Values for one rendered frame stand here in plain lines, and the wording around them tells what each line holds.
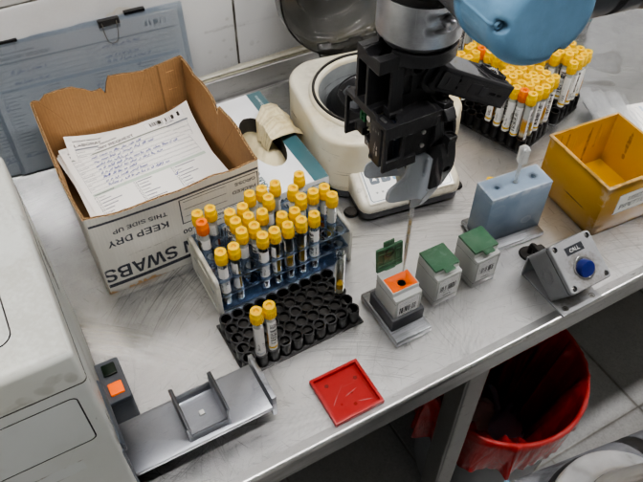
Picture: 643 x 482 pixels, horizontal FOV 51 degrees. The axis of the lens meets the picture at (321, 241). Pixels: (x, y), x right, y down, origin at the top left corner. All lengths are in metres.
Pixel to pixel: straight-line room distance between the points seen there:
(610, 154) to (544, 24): 0.76
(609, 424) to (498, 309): 1.05
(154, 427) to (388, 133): 0.43
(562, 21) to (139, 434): 0.61
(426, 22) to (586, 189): 0.55
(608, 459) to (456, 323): 0.43
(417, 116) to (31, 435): 0.43
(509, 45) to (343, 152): 0.58
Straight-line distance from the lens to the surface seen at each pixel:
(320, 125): 1.03
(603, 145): 1.20
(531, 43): 0.46
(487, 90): 0.68
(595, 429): 1.95
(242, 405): 0.82
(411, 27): 0.58
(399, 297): 0.86
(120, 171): 1.07
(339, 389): 0.87
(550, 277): 0.97
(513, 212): 1.01
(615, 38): 1.56
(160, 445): 0.81
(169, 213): 0.92
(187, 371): 0.90
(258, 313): 0.80
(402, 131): 0.62
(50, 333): 0.59
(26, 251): 0.66
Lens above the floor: 1.63
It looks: 48 degrees down
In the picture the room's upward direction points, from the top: straight up
